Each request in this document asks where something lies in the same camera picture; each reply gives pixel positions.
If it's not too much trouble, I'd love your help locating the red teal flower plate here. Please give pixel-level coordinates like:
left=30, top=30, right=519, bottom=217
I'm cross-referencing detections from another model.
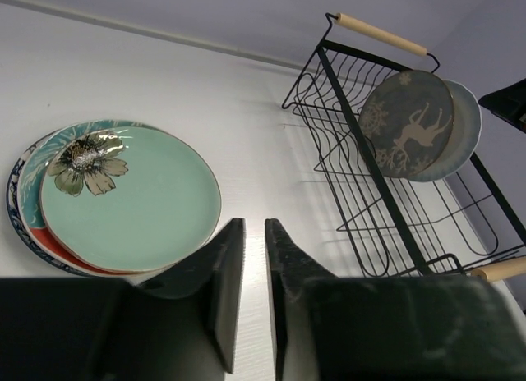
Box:
left=19, top=118, right=165, bottom=278

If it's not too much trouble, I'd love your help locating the mint green flower plate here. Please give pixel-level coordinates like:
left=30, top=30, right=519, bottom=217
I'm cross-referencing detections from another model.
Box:
left=39, top=126, right=221, bottom=273

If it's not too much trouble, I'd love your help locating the blue floral white plate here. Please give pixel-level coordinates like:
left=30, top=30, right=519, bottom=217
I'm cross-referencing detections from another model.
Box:
left=6, top=132, right=90, bottom=277

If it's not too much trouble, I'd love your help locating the dark grey green plate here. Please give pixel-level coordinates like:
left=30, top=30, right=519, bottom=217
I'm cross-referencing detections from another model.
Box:
left=358, top=70, right=454, bottom=178

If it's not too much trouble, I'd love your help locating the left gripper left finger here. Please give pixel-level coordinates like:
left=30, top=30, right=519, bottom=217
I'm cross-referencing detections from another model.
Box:
left=1, top=218, right=245, bottom=380

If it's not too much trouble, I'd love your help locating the black wire dish rack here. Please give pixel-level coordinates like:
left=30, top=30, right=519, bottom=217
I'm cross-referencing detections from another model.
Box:
left=283, top=34, right=525, bottom=282

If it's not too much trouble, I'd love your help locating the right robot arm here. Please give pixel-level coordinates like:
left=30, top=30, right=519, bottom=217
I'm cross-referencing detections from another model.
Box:
left=478, top=79, right=526, bottom=132

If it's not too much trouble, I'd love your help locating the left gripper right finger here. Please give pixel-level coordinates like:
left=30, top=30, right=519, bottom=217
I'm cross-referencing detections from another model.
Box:
left=265, top=219, right=525, bottom=380

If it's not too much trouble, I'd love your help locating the white grey bowl plate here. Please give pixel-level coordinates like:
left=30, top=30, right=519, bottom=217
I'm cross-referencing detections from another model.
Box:
left=409, top=80, right=482, bottom=182

